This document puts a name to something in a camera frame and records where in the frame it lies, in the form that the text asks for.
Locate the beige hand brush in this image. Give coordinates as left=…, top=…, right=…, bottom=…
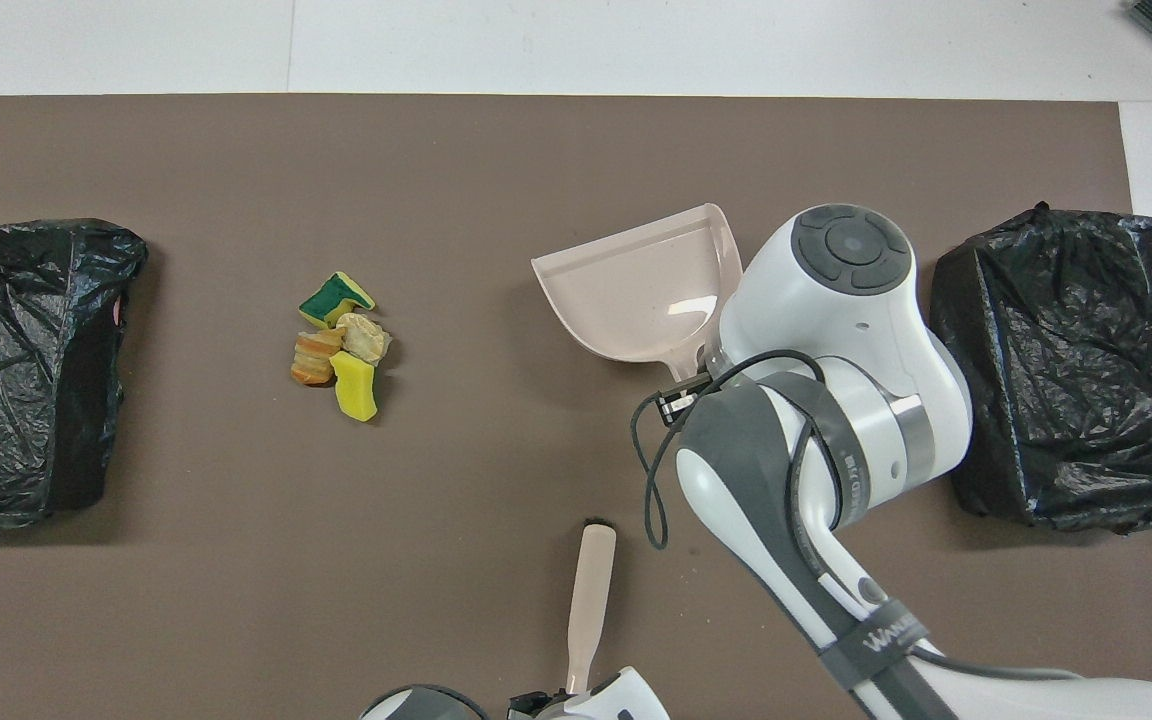
left=564, top=519, right=618, bottom=696

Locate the green and yellow sponge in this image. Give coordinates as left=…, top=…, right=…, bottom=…
left=297, top=271, right=376, bottom=330

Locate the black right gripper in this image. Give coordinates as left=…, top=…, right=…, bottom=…
left=658, top=372, right=737, bottom=426

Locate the pale bread chunk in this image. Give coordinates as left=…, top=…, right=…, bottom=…
left=336, top=312, right=393, bottom=364

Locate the beige plastic dustpan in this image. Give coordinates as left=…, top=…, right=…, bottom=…
left=531, top=203, right=744, bottom=386

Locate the black bag lined bin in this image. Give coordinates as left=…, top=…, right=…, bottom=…
left=929, top=202, right=1152, bottom=536
left=0, top=219, right=149, bottom=528

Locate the yellow sponge block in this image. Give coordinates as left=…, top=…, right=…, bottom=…
left=329, top=350, right=380, bottom=423

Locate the orange striped bread slice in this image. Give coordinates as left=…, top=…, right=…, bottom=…
left=290, top=329, right=345, bottom=387

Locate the brown table mat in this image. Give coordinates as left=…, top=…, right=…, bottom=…
left=0, top=94, right=1152, bottom=720

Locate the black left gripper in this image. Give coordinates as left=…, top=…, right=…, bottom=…
left=508, top=688, right=569, bottom=720

